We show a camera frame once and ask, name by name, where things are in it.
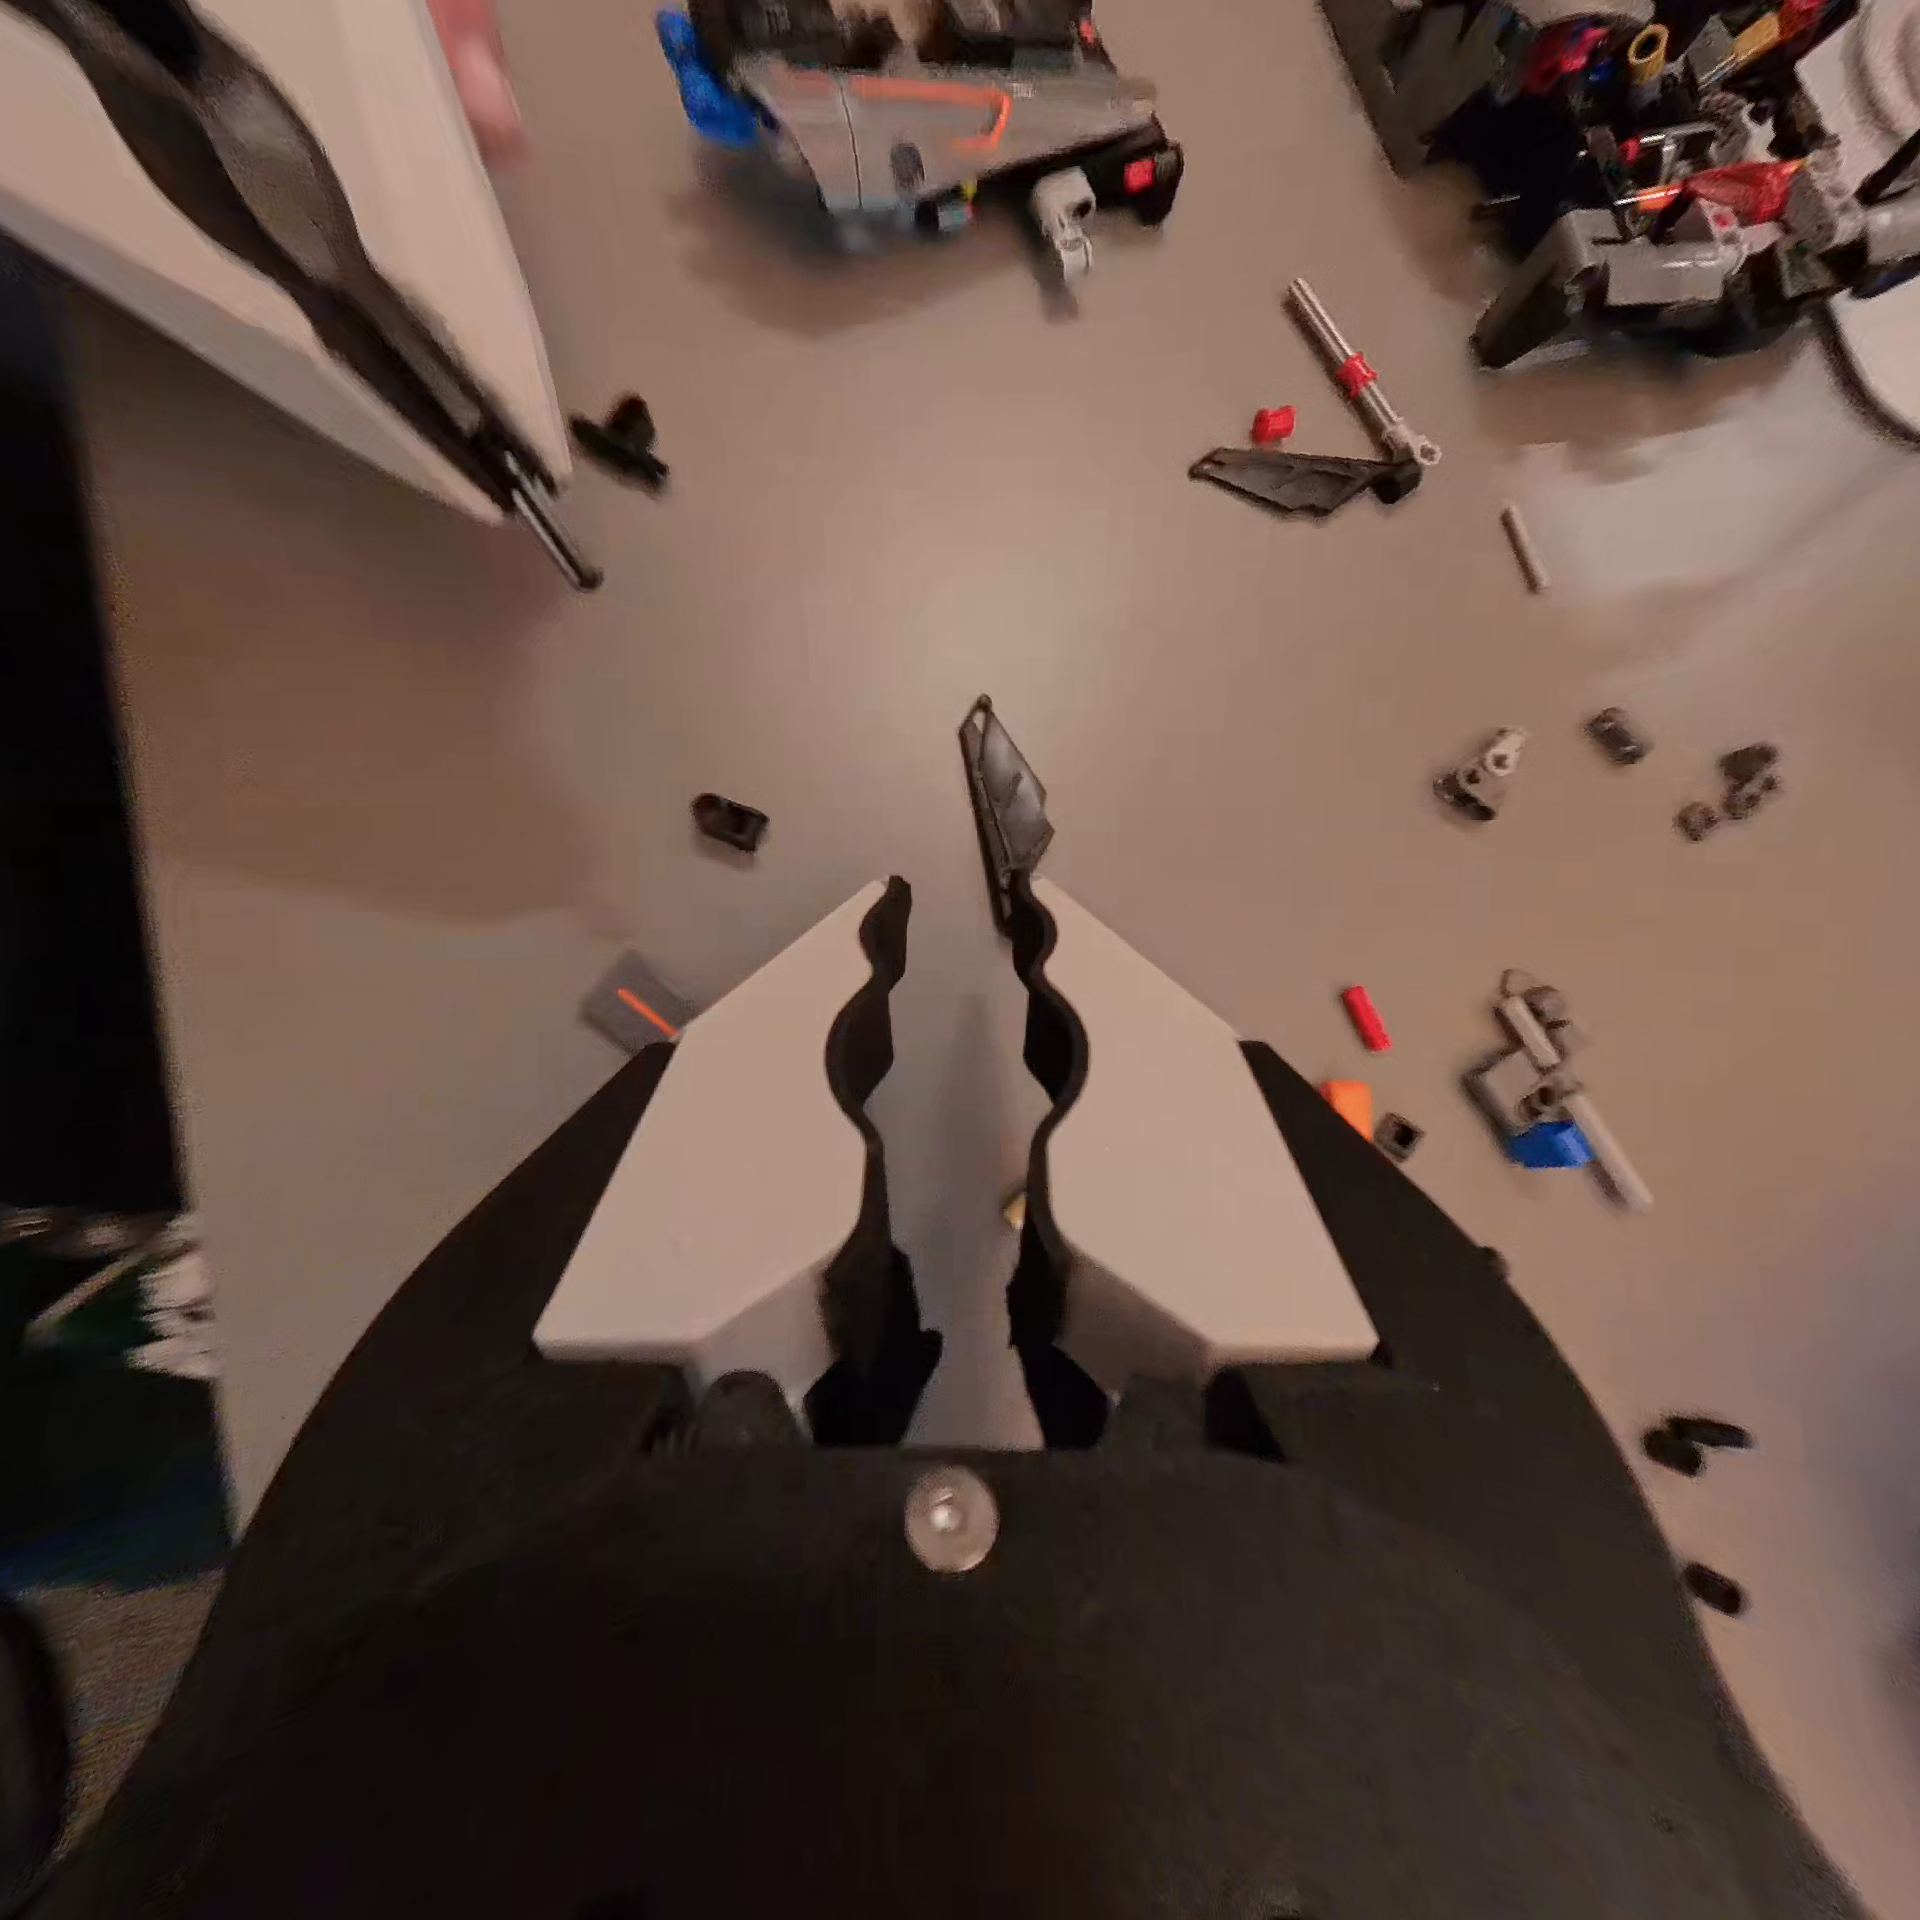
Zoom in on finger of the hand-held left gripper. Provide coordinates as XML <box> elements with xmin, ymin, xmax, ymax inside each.
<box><xmin>128</xmin><ymin>0</ymin><xmax>576</xmax><ymax>500</ymax></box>
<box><xmin>0</xmin><ymin>0</ymin><xmax>518</xmax><ymax>528</ymax></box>

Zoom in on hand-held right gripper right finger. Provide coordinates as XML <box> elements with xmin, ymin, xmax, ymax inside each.
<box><xmin>1000</xmin><ymin>871</ymin><xmax>1377</xmax><ymax>1450</ymax></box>

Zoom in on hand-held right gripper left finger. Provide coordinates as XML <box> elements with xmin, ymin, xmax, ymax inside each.
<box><xmin>532</xmin><ymin>874</ymin><xmax>944</xmax><ymax>1450</ymax></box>

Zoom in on black lego axle pin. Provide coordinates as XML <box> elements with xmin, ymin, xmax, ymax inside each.
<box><xmin>495</xmin><ymin>441</ymin><xmax>606</xmax><ymax>593</ymax></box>

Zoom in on black lego wing panel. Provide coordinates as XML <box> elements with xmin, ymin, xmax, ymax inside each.
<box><xmin>959</xmin><ymin>695</ymin><xmax>1052</xmax><ymax>940</ymax></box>

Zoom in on grey orange-striped lego panel assembly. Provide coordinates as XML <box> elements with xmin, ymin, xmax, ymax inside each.
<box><xmin>655</xmin><ymin>0</ymin><xmax>1185</xmax><ymax>289</ymax></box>

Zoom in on blue lego pin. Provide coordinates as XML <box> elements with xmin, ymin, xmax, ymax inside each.
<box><xmin>655</xmin><ymin>7</ymin><xmax>758</xmax><ymax>153</ymax></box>

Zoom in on scattered black lego pins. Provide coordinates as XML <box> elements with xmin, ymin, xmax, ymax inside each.
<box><xmin>1370</xmin><ymin>1113</ymin><xmax>1752</xmax><ymax>1619</ymax></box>

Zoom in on large lego car model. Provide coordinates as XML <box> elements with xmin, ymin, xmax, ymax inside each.
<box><xmin>1318</xmin><ymin>0</ymin><xmax>1920</xmax><ymax>369</ymax></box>

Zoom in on person's left hand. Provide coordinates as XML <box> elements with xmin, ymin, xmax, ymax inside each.
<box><xmin>426</xmin><ymin>0</ymin><xmax>527</xmax><ymax>155</ymax></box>

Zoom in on grey tile with orange stripe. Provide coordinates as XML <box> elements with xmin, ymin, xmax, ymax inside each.
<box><xmin>583</xmin><ymin>949</ymin><xmax>700</xmax><ymax>1052</ymax></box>

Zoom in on black T-shaped pin connector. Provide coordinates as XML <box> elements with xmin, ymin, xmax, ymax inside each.
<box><xmin>568</xmin><ymin>394</ymin><xmax>670</xmax><ymax>489</ymax></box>

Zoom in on grey axle black panel assembly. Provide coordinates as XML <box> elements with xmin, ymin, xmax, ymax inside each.
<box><xmin>1189</xmin><ymin>277</ymin><xmax>1445</xmax><ymax>519</ymax></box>

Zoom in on white rounded board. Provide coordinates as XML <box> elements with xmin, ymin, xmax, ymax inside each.
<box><xmin>1792</xmin><ymin>0</ymin><xmax>1920</xmax><ymax>444</ymax></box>

